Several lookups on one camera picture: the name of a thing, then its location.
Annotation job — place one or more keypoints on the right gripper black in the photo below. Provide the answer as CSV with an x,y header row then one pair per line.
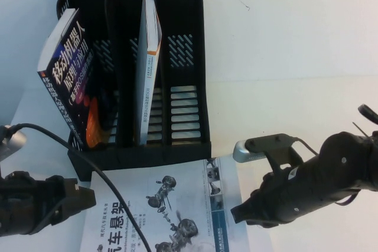
x,y
280,199

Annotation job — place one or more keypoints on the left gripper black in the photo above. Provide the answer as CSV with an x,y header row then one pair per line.
x,y
54,199

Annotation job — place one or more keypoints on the white car suspension book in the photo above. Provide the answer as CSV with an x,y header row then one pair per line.
x,y
189,219

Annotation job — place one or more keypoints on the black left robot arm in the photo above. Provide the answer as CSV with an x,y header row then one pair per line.
x,y
14,204

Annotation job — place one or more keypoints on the dark blue robotics book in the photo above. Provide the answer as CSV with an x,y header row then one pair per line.
x,y
68,66

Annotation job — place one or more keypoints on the white book with orange trim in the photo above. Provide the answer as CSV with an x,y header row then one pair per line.
x,y
146,42

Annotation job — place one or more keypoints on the black plastic book stand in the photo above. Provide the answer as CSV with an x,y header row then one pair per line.
x,y
183,7

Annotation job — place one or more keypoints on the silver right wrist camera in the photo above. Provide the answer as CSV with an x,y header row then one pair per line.
x,y
243,153

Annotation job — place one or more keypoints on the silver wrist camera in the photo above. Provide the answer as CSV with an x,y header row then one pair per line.
x,y
243,153
13,142

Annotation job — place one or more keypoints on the black right camera bracket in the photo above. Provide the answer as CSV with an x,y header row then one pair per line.
x,y
265,141

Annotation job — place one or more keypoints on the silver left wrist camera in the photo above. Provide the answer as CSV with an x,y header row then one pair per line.
x,y
13,142

